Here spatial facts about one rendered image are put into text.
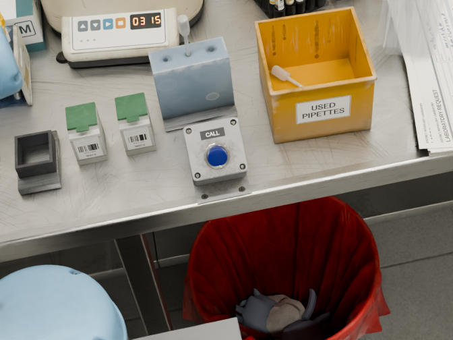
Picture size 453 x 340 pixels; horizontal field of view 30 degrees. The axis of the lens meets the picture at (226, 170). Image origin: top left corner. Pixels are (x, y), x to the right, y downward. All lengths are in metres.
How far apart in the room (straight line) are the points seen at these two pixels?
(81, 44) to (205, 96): 0.21
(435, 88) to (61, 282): 0.63
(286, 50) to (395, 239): 0.99
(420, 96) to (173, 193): 0.35
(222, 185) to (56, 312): 0.42
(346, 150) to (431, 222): 1.02
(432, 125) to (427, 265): 0.95
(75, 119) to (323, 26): 0.35
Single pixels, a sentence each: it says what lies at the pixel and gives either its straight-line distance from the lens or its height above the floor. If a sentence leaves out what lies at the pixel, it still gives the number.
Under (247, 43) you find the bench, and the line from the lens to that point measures 1.25.
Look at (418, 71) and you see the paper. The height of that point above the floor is 0.89.
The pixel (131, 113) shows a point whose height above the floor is 0.94.
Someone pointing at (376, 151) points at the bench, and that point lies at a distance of 1.11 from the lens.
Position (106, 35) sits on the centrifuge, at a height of 0.92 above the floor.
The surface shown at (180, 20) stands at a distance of 1.05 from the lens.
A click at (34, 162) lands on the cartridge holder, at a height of 0.89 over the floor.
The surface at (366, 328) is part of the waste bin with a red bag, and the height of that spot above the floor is 0.36.
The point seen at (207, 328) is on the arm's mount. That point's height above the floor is 0.92.
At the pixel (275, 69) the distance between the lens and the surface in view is 1.18.
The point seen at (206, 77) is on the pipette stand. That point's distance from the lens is 1.11.
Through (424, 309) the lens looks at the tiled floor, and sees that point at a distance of 1.99.
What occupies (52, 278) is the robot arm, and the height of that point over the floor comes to 1.14.
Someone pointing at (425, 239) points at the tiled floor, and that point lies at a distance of 2.09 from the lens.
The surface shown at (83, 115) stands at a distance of 1.10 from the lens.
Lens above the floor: 1.74
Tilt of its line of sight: 52 degrees down
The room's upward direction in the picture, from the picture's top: 8 degrees counter-clockwise
